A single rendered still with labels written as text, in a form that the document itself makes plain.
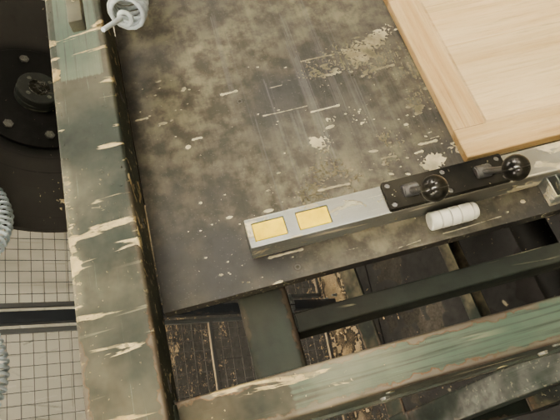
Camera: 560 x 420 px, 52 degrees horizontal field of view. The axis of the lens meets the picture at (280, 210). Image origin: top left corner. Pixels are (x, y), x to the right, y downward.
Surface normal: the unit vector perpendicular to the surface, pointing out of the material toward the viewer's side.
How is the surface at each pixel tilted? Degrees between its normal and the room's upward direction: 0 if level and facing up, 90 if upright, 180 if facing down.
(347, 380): 57
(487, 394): 0
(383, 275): 0
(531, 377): 0
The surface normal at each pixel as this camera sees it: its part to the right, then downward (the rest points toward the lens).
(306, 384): -0.04, -0.47
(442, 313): -0.83, -0.06
